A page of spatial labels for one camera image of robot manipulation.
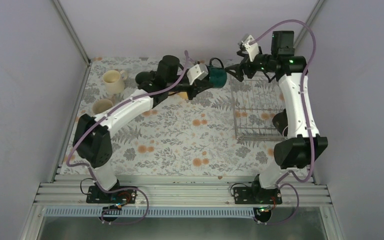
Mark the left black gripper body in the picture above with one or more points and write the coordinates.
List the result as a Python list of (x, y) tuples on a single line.
[(195, 88)]

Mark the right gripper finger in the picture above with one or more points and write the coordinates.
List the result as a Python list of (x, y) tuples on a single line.
[(235, 67), (237, 75)]

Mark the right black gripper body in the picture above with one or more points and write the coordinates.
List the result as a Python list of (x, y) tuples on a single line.
[(251, 72)]

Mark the yellow mug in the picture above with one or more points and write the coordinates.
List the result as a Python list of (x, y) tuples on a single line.
[(183, 95)]

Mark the dark green mug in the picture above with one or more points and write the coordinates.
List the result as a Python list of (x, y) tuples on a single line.
[(145, 77), (217, 74)]

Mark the cream ribbed mug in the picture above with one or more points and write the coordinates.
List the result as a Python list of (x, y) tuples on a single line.
[(114, 81)]

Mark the floral white mug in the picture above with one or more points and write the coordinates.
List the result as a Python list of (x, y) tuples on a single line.
[(102, 105)]

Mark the black speckled mug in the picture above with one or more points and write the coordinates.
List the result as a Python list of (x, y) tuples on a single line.
[(280, 122)]

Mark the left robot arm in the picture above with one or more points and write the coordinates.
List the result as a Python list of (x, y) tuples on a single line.
[(93, 134)]

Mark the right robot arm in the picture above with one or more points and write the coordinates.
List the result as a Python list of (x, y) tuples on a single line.
[(303, 143)]

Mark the floral table mat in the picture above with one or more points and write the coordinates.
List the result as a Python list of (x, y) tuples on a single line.
[(189, 138)]

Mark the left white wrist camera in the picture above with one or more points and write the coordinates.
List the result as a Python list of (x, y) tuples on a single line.
[(197, 72)]

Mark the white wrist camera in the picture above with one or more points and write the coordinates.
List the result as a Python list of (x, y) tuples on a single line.
[(249, 45), (197, 72)]

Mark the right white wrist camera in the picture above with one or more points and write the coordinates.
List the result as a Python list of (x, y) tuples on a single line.
[(249, 45)]

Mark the wire dish rack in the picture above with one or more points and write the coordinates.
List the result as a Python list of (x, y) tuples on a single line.
[(255, 101)]

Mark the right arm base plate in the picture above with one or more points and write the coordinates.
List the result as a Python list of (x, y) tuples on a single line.
[(247, 196)]

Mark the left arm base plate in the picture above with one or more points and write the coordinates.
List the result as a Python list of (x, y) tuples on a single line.
[(96, 196)]

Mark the aluminium mounting rail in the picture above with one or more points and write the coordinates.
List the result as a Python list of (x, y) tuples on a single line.
[(183, 195)]

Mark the white slotted cable duct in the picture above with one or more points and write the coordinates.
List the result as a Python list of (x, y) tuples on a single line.
[(152, 212)]

